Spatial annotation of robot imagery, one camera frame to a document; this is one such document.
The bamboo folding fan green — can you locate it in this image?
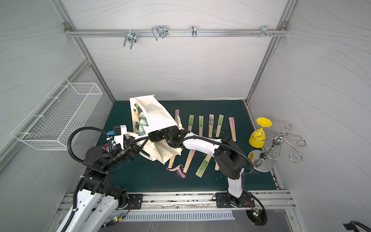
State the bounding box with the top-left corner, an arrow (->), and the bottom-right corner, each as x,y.
215,115 -> 224,137
199,116 -> 204,136

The cream canvas tote bag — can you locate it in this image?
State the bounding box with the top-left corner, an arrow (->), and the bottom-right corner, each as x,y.
129,95 -> 182,164

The bamboo folding fan pink tassel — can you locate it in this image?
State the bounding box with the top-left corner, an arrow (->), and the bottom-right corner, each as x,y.
208,114 -> 214,138

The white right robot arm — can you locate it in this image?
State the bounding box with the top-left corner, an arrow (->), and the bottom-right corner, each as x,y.
148,126 -> 268,226

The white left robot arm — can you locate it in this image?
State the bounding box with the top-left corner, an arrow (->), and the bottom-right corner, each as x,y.
58,125 -> 149,232

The pink snack packet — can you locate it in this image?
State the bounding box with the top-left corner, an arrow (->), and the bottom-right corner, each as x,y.
100,144 -> 112,153

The yellow plastic wine glass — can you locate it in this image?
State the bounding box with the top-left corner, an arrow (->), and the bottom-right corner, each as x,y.
249,117 -> 272,148

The metal double hook middle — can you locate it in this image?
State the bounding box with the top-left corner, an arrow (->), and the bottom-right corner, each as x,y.
151,25 -> 169,41

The metal double hook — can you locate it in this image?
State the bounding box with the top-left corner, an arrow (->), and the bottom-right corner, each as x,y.
123,30 -> 137,49
151,25 -> 169,41

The metal double hook left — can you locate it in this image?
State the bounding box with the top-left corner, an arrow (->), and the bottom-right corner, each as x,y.
123,30 -> 137,49

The small metal hook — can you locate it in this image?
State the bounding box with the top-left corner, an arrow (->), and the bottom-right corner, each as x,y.
191,26 -> 197,38

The metal hook right end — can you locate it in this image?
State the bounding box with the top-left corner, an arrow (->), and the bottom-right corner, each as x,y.
251,26 -> 277,37

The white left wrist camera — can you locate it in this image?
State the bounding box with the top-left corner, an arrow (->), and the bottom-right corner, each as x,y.
107,125 -> 127,151

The white wire basket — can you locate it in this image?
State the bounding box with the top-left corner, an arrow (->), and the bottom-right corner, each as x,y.
11,77 -> 102,150

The chrome wire glass rack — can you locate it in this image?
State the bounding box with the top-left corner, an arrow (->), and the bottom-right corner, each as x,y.
248,122 -> 307,173

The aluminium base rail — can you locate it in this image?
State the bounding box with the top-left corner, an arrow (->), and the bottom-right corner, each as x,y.
128,190 -> 296,211

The aluminium crossbar rail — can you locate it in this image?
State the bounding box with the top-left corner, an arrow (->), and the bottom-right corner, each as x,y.
65,25 -> 288,38

